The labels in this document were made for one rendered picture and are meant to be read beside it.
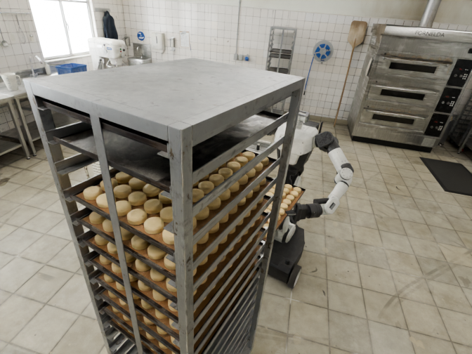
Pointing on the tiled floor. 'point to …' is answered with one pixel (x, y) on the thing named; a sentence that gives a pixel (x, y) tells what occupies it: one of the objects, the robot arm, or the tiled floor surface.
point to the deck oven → (410, 86)
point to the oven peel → (356, 31)
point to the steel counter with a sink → (22, 133)
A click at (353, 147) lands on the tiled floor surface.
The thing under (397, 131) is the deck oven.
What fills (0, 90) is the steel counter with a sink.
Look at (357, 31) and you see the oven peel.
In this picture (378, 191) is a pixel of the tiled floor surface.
